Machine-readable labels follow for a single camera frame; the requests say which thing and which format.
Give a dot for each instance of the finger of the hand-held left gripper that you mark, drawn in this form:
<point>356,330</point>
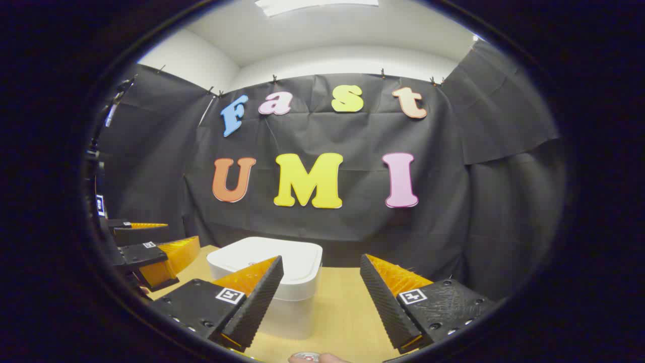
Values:
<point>146,253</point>
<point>136,233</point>

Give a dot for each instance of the wooden desktop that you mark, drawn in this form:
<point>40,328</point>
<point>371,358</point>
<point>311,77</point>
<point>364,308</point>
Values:
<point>337,312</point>

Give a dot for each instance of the black backdrop cloth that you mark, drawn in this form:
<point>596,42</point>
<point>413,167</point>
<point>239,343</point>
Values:
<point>352,141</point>

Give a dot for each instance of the white desktop garbage bin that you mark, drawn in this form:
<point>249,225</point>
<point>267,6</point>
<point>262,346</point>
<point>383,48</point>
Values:
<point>300,272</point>

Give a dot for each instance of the ceiling light panel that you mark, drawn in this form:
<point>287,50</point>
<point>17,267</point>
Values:
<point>312,5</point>

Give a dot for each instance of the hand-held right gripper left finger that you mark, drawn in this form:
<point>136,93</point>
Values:
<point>257,302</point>

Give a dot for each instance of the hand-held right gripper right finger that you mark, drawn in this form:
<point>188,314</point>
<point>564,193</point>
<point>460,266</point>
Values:
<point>383,302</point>

